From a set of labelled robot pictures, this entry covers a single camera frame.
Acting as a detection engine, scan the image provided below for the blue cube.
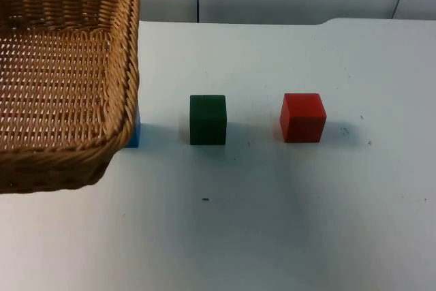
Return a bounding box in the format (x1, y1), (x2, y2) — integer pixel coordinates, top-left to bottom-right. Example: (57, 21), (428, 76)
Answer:
(123, 106), (142, 149)

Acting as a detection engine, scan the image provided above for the brown wicker basket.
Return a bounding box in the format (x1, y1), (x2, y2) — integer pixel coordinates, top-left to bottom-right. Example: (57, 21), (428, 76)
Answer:
(0, 0), (141, 195)

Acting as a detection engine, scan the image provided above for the green cube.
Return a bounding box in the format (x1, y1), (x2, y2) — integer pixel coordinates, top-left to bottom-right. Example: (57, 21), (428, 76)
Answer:
(189, 94), (228, 146)

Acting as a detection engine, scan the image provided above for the red cube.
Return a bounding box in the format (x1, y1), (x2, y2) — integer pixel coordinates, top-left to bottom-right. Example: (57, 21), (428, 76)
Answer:
(279, 92), (327, 144)

